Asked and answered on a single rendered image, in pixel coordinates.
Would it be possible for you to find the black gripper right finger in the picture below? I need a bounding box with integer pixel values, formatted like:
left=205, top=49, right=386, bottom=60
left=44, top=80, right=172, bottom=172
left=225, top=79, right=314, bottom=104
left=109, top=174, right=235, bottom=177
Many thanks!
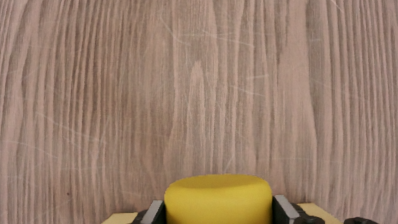
left=272, top=195, right=379, bottom=224

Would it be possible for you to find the wooden door panel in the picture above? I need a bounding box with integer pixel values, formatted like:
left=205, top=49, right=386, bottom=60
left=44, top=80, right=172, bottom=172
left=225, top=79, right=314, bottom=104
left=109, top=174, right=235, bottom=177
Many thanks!
left=102, top=203, right=344, bottom=224

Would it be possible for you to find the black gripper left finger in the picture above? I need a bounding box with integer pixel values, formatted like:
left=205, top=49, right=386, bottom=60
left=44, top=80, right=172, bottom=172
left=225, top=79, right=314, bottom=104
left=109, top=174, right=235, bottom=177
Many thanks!
left=128, top=200, right=166, bottom=224

